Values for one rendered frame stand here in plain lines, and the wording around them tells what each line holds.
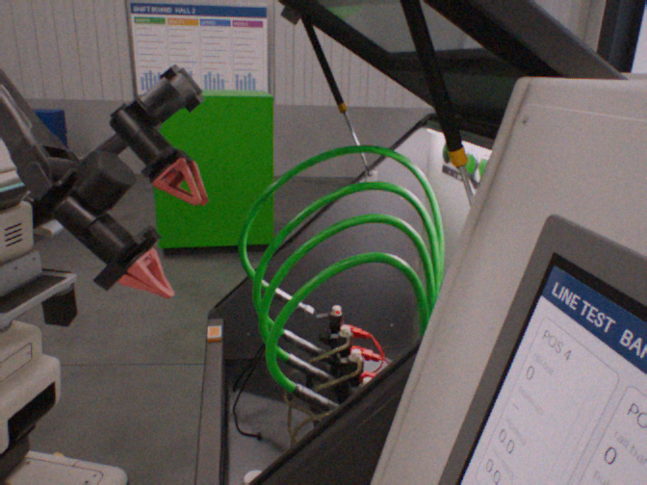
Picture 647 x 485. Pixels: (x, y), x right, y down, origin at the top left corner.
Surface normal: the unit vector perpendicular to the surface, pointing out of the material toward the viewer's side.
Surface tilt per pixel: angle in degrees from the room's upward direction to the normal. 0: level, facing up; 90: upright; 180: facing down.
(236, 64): 90
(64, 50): 90
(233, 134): 90
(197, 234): 90
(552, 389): 76
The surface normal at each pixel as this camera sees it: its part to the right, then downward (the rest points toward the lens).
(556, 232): -0.95, -0.19
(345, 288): 0.17, 0.33
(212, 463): 0.03, -0.95
